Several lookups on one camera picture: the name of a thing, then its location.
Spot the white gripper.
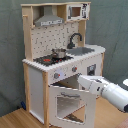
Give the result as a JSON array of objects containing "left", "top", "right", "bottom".
[{"left": 78, "top": 75, "right": 106, "bottom": 95}]

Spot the white oven door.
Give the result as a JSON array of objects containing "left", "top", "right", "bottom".
[{"left": 49, "top": 86, "right": 96, "bottom": 128}]

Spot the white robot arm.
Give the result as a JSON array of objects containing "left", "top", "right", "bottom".
[{"left": 78, "top": 75, "right": 128, "bottom": 113}]

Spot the wooden toy kitchen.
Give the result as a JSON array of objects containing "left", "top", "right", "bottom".
[{"left": 22, "top": 2, "right": 105, "bottom": 128}]

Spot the white cabinet door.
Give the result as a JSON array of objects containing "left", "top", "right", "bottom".
[{"left": 80, "top": 56, "right": 102, "bottom": 76}]

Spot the right red stove knob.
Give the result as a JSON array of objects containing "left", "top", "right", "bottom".
[{"left": 71, "top": 66, "right": 79, "bottom": 73}]

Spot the red stove knob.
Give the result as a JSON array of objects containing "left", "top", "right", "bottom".
[
  {"left": 54, "top": 73, "right": 60, "bottom": 79},
  {"left": 71, "top": 66, "right": 79, "bottom": 73}
]

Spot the grey toy sink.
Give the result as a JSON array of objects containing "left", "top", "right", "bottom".
[{"left": 67, "top": 47, "right": 94, "bottom": 56}]

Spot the left red stove knob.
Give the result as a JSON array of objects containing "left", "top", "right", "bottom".
[{"left": 54, "top": 73, "right": 60, "bottom": 79}]

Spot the black toy faucet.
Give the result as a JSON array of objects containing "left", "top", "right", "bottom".
[{"left": 66, "top": 32, "right": 83, "bottom": 50}]

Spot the silver toy pot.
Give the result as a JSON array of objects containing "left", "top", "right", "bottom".
[{"left": 52, "top": 49, "right": 66, "bottom": 59}]

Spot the black toy stovetop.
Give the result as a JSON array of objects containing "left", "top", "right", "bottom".
[{"left": 34, "top": 55, "right": 71, "bottom": 66}]

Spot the toy microwave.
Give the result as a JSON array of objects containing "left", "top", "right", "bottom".
[{"left": 67, "top": 3, "right": 90, "bottom": 21}]

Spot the grey range hood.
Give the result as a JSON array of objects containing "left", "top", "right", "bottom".
[{"left": 35, "top": 5, "right": 64, "bottom": 27}]

